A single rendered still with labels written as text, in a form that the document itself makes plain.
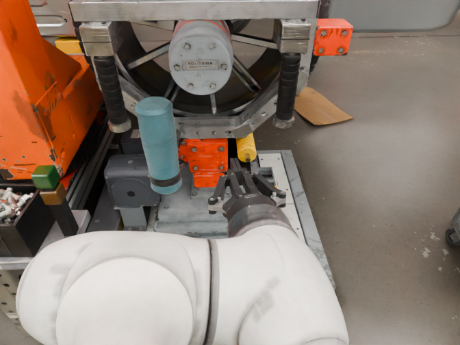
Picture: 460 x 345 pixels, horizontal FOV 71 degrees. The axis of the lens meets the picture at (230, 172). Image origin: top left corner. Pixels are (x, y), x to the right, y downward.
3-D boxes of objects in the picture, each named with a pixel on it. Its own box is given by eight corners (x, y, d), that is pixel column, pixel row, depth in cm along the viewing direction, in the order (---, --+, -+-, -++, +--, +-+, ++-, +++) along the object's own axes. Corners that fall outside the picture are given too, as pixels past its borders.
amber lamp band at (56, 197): (68, 193, 78) (62, 181, 75) (61, 205, 75) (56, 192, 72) (50, 194, 78) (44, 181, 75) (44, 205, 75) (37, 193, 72)
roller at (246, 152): (248, 119, 123) (248, 105, 119) (257, 167, 100) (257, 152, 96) (233, 119, 122) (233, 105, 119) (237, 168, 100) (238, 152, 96)
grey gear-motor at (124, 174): (174, 170, 162) (165, 107, 140) (165, 237, 130) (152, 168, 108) (137, 172, 162) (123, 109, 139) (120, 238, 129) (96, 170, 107)
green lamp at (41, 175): (61, 177, 75) (55, 163, 72) (55, 189, 72) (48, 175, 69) (43, 178, 74) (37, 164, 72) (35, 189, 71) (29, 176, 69)
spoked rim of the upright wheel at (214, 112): (315, 16, 104) (205, -148, 79) (337, 39, 86) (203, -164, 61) (203, 112, 124) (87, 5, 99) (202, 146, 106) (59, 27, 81)
